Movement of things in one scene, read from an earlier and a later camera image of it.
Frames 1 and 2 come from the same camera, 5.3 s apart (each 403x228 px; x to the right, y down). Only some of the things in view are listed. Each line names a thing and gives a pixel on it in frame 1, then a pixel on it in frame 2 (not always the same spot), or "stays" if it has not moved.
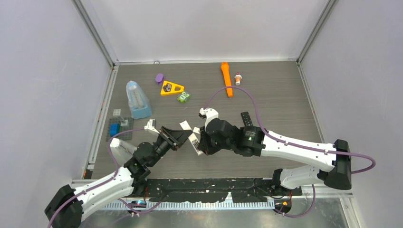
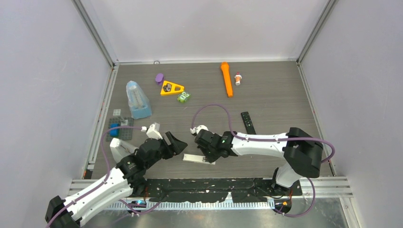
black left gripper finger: [174, 134] → [173, 140]
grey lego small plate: [117, 112] stays
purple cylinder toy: [159, 79] stays
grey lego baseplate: [126, 124] stays
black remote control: [246, 118] stays
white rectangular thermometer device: [185, 126] → [196, 158]
